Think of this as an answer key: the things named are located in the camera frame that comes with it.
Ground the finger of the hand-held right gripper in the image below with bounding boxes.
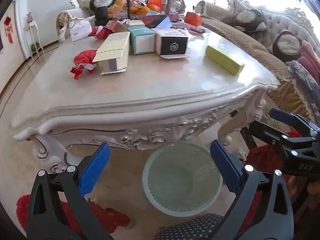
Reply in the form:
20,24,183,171
269,108,320,137
249,119,292,153

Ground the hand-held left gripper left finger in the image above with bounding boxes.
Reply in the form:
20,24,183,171
26,142,113,240

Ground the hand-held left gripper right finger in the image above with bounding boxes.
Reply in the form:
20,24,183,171
209,140,294,240

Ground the green ribbed plastic wastebasket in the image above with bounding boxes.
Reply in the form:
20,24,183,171
142,142,223,217

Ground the red floor mat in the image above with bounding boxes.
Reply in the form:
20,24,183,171
246,130,302,176
16,194,131,236

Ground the grey patterned blanket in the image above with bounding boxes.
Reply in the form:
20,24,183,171
287,60,320,122

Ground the folded pink cloth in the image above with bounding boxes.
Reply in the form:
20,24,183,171
298,40,320,81

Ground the dark star-patterned stool cushion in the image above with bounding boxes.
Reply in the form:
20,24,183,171
153,213,226,240

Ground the ornate white coffee table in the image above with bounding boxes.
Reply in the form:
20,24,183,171
11,12,280,173

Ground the yellow-green carton box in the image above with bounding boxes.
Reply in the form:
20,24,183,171
205,45,246,76

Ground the sofa with brown cover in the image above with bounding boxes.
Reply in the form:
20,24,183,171
194,0,320,142

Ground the crumpled red plastic wrapper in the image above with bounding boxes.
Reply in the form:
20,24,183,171
89,26,113,40
70,50,99,81

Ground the long cream carton box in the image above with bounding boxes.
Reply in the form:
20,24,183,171
92,31,131,76

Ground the pink and black carton box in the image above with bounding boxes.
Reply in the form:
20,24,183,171
152,28,191,59

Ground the teal and white carton box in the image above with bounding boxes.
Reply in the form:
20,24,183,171
127,26,157,55

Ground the white tissue pack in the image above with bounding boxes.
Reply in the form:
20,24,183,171
70,20,92,42

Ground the white side table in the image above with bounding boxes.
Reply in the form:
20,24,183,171
23,21,42,56

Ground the dark box with blue face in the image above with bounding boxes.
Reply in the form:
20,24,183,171
142,15,173,29

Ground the black speaker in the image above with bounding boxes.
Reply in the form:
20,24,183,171
94,6,109,20

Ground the ornate white tufted sofa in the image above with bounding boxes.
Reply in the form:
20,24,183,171
56,0,186,41

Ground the yellow-orange plastic bag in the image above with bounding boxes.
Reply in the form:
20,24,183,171
108,0,128,15

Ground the orange box with handle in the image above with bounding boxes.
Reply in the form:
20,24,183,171
184,12,202,27

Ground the red wall decoration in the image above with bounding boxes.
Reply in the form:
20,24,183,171
3,16,15,45

